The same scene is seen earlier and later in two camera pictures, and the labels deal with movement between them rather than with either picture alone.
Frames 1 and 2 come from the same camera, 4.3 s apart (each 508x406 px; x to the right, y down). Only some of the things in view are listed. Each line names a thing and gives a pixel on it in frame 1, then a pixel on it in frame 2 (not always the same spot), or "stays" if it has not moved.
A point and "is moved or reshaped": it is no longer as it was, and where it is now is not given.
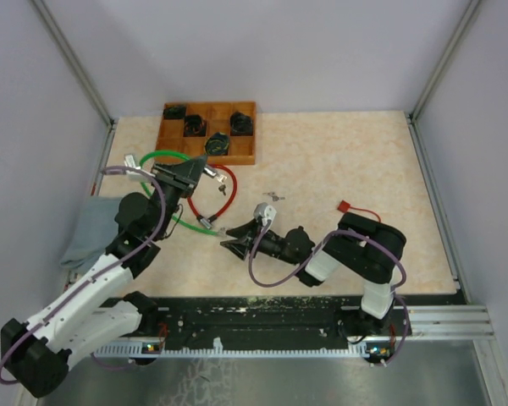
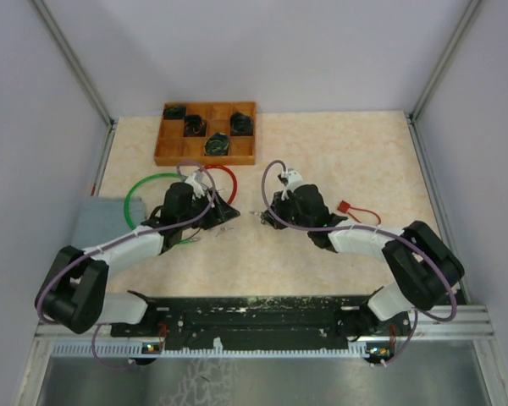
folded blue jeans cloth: x=95 y=227 stays
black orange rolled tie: x=194 y=126 stays
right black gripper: x=241 y=246 -> x=278 y=204
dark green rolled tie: x=174 y=112 stays
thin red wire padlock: x=344 y=206 stays
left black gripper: x=192 y=169 -> x=220 y=213
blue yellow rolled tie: x=217 y=144 stays
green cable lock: x=185 y=156 is moved or reshaped
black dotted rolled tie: x=240 y=124 stays
